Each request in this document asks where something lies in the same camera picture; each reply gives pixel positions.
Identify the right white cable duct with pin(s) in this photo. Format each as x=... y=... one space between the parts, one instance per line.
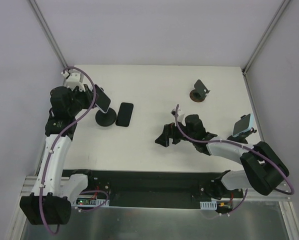
x=208 y=205

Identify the black smartphone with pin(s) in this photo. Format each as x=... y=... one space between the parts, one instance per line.
x=124 y=114

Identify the lavender case smartphone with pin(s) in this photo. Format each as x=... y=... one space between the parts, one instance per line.
x=102 y=101

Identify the left white cable duct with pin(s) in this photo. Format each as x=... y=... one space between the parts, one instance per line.
x=89 y=203

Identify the light blue case smartphone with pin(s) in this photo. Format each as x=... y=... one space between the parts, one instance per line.
x=245 y=124

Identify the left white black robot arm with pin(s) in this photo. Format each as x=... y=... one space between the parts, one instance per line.
x=50 y=202

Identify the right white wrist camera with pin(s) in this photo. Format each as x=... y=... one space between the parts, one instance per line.
x=178 y=114

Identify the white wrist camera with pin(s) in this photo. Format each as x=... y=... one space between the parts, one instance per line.
x=178 y=114
x=73 y=80

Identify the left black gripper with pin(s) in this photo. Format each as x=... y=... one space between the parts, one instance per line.
x=88 y=93

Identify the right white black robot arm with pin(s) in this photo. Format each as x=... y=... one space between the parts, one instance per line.
x=262 y=170

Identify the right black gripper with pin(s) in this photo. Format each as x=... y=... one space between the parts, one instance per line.
x=173 y=132

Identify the white cable duct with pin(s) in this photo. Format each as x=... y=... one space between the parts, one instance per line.
x=208 y=205
x=89 y=203

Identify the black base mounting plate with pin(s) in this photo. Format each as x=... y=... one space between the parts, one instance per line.
x=140 y=189

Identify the aluminium frame post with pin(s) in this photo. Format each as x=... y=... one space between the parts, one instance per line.
x=266 y=34
x=47 y=32

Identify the black round-base phone stand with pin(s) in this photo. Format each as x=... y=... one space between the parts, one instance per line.
x=106 y=119

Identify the brown-base black phone stand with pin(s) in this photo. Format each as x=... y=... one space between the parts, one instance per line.
x=199 y=93

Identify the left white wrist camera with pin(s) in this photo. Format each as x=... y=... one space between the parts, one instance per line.
x=73 y=80

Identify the left aluminium frame post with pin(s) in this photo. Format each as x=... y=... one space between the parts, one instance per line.
x=47 y=32

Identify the right aluminium frame post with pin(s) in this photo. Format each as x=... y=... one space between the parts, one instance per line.
x=266 y=34

